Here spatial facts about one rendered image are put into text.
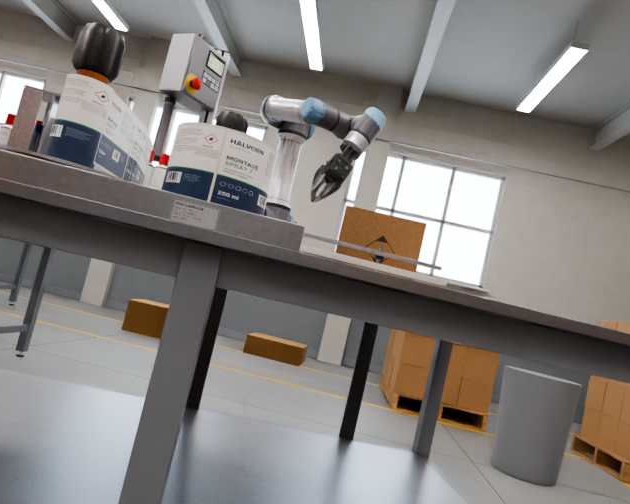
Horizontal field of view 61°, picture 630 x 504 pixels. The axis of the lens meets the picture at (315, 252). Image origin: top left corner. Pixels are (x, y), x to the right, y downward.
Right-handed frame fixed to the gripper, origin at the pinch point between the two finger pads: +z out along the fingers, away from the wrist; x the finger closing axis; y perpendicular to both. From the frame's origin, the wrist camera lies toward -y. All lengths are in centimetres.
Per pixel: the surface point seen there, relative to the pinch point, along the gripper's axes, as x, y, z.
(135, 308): -39, -415, 75
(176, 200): -24, 71, 37
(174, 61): -60, -8, -9
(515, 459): 201, -128, 7
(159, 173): -41.1, -5.0, 22.4
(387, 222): 28.4, -19.7, -16.9
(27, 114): -75, 4, 33
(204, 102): -45.9, -12.3, -6.3
